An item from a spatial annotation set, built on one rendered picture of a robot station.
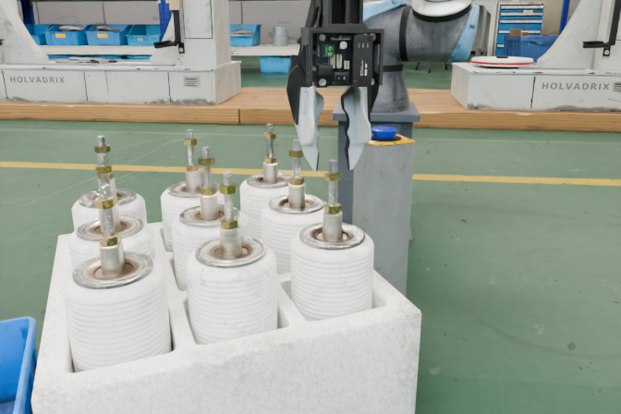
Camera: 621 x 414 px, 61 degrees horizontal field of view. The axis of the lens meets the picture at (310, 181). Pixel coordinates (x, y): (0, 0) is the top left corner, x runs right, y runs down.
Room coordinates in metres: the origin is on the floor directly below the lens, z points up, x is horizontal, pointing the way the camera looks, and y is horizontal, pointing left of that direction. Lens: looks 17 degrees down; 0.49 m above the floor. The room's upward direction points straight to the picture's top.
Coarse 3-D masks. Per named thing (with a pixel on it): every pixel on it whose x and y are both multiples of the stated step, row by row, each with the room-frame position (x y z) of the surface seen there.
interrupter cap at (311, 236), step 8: (320, 224) 0.59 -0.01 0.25; (344, 224) 0.59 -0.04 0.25; (304, 232) 0.56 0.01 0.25; (312, 232) 0.57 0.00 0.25; (320, 232) 0.57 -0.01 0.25; (344, 232) 0.57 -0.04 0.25; (352, 232) 0.56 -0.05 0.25; (360, 232) 0.56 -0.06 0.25; (304, 240) 0.54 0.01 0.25; (312, 240) 0.54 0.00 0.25; (320, 240) 0.54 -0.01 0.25; (328, 240) 0.55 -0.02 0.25; (336, 240) 0.55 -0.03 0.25; (344, 240) 0.54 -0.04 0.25; (352, 240) 0.54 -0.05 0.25; (360, 240) 0.54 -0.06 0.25; (320, 248) 0.52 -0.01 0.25; (328, 248) 0.52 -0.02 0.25; (336, 248) 0.52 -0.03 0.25; (344, 248) 0.52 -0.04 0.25
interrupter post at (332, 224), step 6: (324, 216) 0.55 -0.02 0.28; (330, 216) 0.55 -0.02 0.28; (336, 216) 0.55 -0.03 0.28; (324, 222) 0.55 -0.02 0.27; (330, 222) 0.55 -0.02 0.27; (336, 222) 0.55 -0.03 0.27; (324, 228) 0.55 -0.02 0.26; (330, 228) 0.55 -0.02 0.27; (336, 228) 0.55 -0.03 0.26; (324, 234) 0.55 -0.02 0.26; (330, 234) 0.55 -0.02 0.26; (336, 234) 0.55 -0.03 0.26
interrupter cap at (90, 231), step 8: (120, 216) 0.61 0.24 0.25; (128, 216) 0.61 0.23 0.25; (88, 224) 0.59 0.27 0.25; (96, 224) 0.59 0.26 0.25; (120, 224) 0.60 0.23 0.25; (128, 224) 0.59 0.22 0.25; (136, 224) 0.59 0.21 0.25; (80, 232) 0.56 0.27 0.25; (88, 232) 0.56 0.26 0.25; (96, 232) 0.57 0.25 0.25; (120, 232) 0.56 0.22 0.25; (128, 232) 0.56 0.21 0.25; (136, 232) 0.57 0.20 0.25; (88, 240) 0.55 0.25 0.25; (96, 240) 0.54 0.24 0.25
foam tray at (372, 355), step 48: (288, 288) 0.59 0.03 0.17; (384, 288) 0.57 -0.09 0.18; (48, 336) 0.47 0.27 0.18; (192, 336) 0.47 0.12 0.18; (288, 336) 0.47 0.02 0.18; (336, 336) 0.48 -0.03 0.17; (384, 336) 0.50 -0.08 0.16; (48, 384) 0.39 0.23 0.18; (96, 384) 0.39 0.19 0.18; (144, 384) 0.41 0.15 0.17; (192, 384) 0.42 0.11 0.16; (240, 384) 0.44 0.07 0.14; (288, 384) 0.46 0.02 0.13; (336, 384) 0.48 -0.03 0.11; (384, 384) 0.50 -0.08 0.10
